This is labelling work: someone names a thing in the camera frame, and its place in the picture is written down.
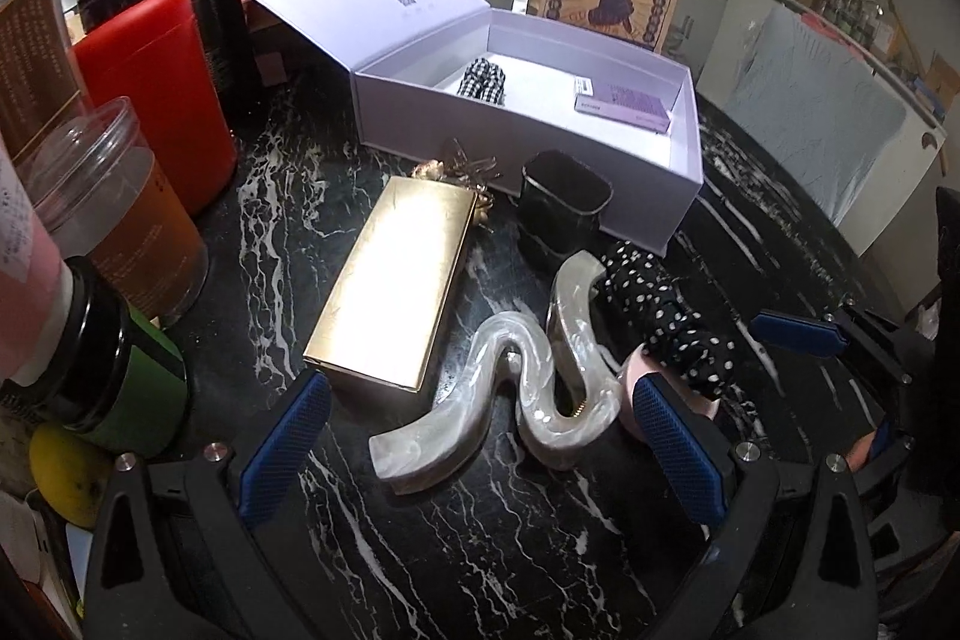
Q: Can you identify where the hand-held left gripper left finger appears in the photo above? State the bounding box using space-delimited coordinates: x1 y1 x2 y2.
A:
82 371 333 640

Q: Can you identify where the red canister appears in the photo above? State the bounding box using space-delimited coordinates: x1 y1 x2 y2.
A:
73 0 239 217

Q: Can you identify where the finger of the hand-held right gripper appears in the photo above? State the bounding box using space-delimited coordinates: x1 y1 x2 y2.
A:
750 308 912 386

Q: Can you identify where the green jar with black lid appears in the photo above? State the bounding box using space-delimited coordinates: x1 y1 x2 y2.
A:
45 257 188 461

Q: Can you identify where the pearly wavy hair clip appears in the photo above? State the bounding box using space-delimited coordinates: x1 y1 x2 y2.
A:
369 250 620 497

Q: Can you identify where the white cabinet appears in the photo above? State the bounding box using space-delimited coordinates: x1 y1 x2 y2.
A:
694 0 950 259

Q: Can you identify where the small black container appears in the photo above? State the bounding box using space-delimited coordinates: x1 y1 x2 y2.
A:
520 149 612 274

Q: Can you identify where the gold rectangular box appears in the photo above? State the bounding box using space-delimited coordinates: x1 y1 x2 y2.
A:
304 175 479 393

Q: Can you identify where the black polka dot scrunchie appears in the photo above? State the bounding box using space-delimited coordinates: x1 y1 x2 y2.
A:
592 239 737 401

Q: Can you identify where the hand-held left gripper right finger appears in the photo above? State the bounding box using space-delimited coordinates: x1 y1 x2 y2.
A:
632 374 886 640

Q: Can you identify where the yellow fruit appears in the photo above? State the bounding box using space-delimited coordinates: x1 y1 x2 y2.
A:
28 422 113 528

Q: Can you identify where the round pink compact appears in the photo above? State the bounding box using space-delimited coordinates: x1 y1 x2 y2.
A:
616 344 721 442

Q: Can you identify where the brown label jar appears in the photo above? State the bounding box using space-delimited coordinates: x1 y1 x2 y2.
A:
0 0 95 161

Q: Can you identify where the pink container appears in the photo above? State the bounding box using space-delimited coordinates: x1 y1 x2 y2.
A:
0 137 76 386

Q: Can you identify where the small purple box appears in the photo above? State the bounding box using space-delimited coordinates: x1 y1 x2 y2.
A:
574 76 672 135

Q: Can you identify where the gingham hair bow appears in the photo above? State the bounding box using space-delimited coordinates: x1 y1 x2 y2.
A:
456 55 512 105

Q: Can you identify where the clear jar with orange contents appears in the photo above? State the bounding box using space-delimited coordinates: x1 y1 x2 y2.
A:
13 96 209 319

